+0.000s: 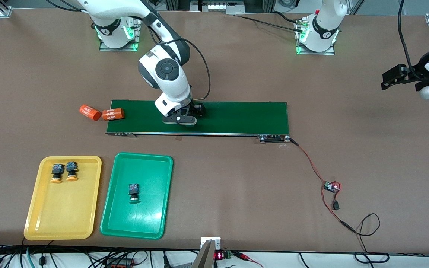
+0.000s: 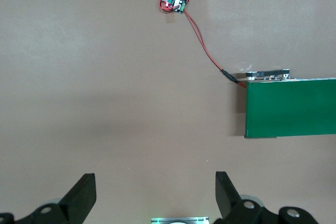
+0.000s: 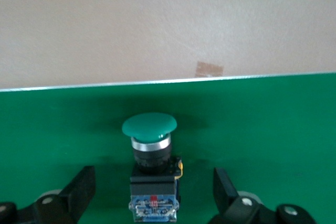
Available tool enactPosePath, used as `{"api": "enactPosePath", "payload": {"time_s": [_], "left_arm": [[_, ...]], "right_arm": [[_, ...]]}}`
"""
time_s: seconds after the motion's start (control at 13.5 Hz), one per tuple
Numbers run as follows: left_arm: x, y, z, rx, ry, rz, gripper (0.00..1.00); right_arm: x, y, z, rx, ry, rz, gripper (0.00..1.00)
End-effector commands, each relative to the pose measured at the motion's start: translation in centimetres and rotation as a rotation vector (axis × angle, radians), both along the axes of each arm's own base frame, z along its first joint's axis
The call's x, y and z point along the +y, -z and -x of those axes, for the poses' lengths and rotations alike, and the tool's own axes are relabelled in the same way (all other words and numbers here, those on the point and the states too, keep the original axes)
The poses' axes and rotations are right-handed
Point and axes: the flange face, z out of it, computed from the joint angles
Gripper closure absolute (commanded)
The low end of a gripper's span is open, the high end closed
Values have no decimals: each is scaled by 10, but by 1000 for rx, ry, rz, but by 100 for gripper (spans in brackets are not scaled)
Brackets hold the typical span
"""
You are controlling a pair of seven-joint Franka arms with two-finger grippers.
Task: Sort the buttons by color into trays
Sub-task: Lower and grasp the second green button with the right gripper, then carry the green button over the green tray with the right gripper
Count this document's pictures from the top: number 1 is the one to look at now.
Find orange 4680 cylinder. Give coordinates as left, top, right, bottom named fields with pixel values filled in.
left=79, top=105, right=102, bottom=121
left=102, top=108, right=125, bottom=121

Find yellow mushroom push button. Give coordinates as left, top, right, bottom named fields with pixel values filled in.
left=50, top=163, right=65, bottom=184
left=66, top=161, right=79, bottom=182

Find green conveyor belt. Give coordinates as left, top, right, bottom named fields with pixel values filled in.
left=105, top=99, right=300, bottom=144

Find green plastic tray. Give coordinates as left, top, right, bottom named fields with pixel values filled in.
left=100, top=152, right=174, bottom=240

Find yellow plastic tray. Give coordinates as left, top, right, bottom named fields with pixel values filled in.
left=23, top=156, right=102, bottom=241

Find black orange power strip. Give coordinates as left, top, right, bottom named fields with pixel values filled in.
left=105, top=258, right=135, bottom=268

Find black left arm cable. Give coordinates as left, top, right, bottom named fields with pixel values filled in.
left=398, top=0, right=423, bottom=80

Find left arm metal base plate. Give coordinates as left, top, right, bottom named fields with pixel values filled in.
left=295, top=18, right=336, bottom=55

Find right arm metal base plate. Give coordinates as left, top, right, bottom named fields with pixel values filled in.
left=99, top=11, right=142, bottom=52

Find black cable to arm base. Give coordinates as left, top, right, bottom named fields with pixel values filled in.
left=233, top=10, right=306, bottom=33

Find small metal bracket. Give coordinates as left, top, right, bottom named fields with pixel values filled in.
left=200, top=237, right=222, bottom=249

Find thin black looped cable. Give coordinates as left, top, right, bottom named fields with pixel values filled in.
left=354, top=213, right=390, bottom=264

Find grey metal mount pole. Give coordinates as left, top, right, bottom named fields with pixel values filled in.
left=191, top=240, right=217, bottom=268

